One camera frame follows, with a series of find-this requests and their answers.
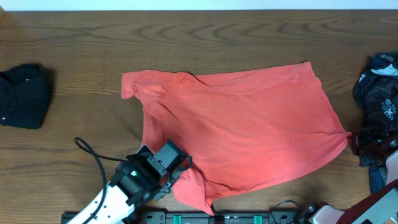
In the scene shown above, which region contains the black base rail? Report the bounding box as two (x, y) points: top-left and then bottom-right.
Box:
(60, 210), (305, 224)

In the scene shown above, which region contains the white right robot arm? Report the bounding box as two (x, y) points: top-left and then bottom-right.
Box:
(296, 128), (397, 224)

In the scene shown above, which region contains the dark patterned garment pile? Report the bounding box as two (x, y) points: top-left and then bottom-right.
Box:
(353, 52), (397, 193)

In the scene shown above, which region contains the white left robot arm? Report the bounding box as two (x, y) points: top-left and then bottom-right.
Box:
(68, 161), (186, 224)

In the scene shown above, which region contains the folded black garment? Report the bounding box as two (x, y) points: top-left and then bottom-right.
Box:
(1, 63), (51, 129)

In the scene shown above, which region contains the red orange t-shirt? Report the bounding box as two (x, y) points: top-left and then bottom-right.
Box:
(121, 62), (348, 214)

